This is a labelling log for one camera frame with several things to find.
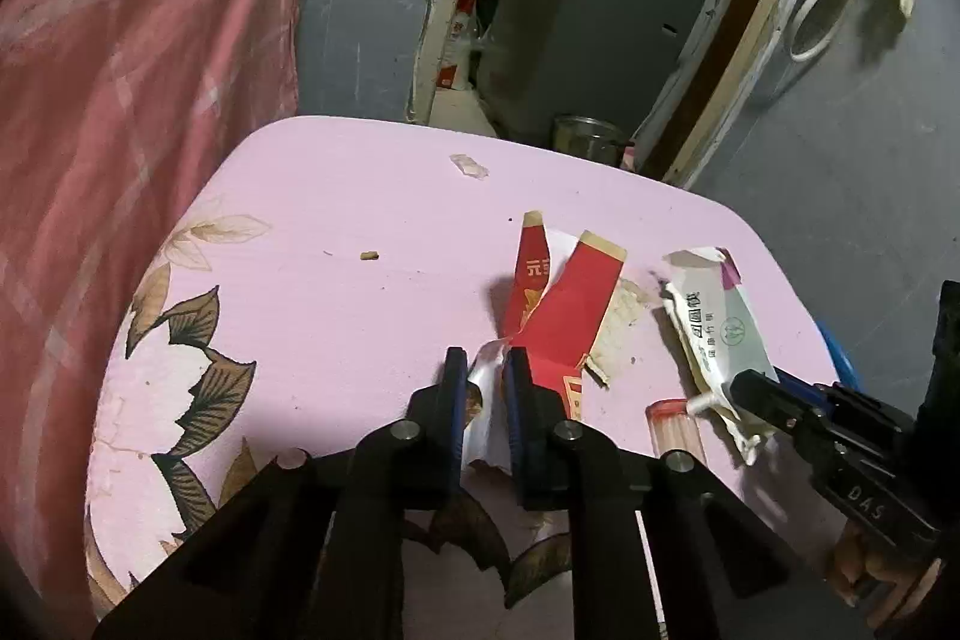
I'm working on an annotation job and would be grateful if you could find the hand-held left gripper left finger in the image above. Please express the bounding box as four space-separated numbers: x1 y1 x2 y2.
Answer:
90 346 470 640

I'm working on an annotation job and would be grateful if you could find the person's right hand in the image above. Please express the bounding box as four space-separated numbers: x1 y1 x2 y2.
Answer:
828 518 940 627

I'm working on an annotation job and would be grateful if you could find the red and white bottle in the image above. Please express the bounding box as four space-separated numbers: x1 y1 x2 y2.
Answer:
438 0 482 91

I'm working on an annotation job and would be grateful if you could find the clear toothpick tube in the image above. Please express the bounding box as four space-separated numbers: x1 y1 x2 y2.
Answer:
645 395 707 462

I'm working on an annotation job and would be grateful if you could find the blue plastic basin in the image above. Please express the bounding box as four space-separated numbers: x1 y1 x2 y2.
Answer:
816 319 857 387

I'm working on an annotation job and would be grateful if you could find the cream door frame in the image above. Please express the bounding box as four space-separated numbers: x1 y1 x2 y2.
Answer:
405 0 835 193

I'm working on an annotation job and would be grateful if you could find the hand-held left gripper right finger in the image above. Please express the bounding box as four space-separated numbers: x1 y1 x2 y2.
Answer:
502 346 875 640

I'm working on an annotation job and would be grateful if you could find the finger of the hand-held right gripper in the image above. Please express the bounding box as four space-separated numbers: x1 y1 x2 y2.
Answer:
730 368 826 455

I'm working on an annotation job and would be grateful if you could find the glass jar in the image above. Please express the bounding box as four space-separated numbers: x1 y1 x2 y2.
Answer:
550 114 629 169

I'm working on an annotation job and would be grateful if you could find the white chopstick wrapper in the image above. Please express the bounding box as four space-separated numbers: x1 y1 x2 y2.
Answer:
658 245 782 470

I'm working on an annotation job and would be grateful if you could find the grey cabinet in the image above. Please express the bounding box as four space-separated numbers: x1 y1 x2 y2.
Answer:
475 0 715 145

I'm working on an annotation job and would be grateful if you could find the pink cloth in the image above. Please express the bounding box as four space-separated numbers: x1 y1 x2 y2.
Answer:
0 0 325 540

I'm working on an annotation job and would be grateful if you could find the torn red cardboard carton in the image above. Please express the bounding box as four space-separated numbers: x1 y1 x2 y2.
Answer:
463 209 647 474

